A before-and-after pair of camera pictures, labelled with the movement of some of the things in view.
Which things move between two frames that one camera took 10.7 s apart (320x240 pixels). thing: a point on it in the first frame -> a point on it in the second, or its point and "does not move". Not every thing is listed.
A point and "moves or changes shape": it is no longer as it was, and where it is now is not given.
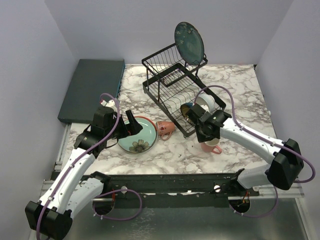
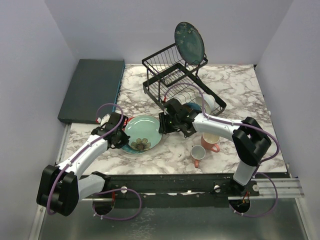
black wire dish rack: (173, 84) does not move
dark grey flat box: (94, 78) does not move
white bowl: (206, 101) does not move
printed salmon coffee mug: (165, 128) moves or changes shape
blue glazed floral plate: (190, 42) does not move
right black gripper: (202, 138) -> (163, 128)
